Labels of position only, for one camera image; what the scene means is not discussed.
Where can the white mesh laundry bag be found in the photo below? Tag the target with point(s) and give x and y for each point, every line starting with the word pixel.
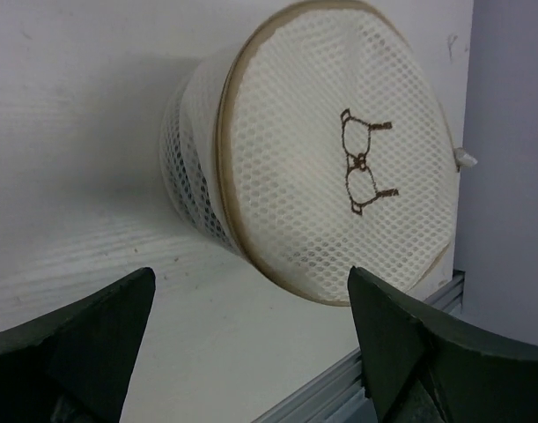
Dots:
pixel 315 146

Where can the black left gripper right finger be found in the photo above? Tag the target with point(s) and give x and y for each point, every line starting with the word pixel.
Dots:
pixel 420 364

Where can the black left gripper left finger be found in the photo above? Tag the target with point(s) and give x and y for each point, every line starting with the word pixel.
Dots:
pixel 75 363

